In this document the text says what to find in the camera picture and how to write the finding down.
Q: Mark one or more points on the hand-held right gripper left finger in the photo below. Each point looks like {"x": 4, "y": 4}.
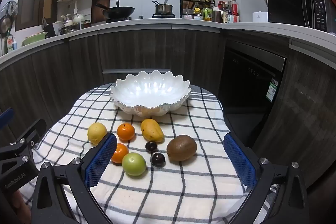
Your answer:
{"x": 101, "y": 158}

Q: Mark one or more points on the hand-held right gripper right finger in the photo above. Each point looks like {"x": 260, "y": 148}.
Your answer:
{"x": 240, "y": 161}

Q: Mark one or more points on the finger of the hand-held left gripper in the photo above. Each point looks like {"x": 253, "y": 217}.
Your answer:
{"x": 5, "y": 117}
{"x": 35, "y": 130}

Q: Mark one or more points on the orange tangerine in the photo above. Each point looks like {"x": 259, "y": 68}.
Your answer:
{"x": 120, "y": 154}
{"x": 126, "y": 132}

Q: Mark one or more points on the yellow lemon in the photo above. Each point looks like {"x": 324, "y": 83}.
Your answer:
{"x": 95, "y": 132}

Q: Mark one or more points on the green apple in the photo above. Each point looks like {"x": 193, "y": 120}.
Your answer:
{"x": 134, "y": 164}

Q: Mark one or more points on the dark purple plum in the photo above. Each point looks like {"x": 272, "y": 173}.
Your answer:
{"x": 158, "y": 159}
{"x": 151, "y": 146}

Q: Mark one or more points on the yellow mango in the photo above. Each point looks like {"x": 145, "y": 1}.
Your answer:
{"x": 151, "y": 130}

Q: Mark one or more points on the brown kiwi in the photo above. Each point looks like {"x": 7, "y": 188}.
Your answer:
{"x": 181, "y": 148}

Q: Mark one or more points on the white scalloped ceramic bowl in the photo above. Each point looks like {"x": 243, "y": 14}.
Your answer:
{"x": 149, "y": 92}

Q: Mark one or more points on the black white checked cloth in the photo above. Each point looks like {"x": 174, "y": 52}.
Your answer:
{"x": 168, "y": 187}

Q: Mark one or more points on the black built-in dishwasher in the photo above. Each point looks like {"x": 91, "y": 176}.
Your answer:
{"x": 252, "y": 82}

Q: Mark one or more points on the dark wood kitchen cabinets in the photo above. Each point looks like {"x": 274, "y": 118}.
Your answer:
{"x": 78, "y": 64}

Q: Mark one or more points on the green plastic basin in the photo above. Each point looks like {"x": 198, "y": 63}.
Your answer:
{"x": 34, "y": 39}

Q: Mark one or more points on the black knife block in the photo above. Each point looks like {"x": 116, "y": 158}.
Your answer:
{"x": 49, "y": 28}

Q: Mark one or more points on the white teapot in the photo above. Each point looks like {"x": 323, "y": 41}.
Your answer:
{"x": 78, "y": 19}

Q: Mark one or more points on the dark brown cutting board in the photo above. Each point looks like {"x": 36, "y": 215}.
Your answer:
{"x": 98, "y": 7}

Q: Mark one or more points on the black wok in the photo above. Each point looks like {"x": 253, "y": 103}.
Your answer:
{"x": 118, "y": 12}

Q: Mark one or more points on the dark soy sauce bottle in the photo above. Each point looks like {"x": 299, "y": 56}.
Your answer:
{"x": 228, "y": 15}

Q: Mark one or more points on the white pitcher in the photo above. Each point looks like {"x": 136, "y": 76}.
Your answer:
{"x": 217, "y": 15}

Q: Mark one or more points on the green oil dispenser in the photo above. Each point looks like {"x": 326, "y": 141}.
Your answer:
{"x": 206, "y": 14}

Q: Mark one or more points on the red label bottle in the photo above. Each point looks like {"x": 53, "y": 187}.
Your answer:
{"x": 235, "y": 10}

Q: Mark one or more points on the black induction cooker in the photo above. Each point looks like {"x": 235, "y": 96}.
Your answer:
{"x": 163, "y": 16}

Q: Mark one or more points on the steel saucepan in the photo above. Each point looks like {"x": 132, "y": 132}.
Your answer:
{"x": 163, "y": 8}

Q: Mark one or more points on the black microwave oven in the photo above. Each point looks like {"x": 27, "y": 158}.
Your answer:
{"x": 288, "y": 6}

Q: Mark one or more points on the black spice rack with jars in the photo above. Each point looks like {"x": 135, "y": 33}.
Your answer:
{"x": 195, "y": 1}

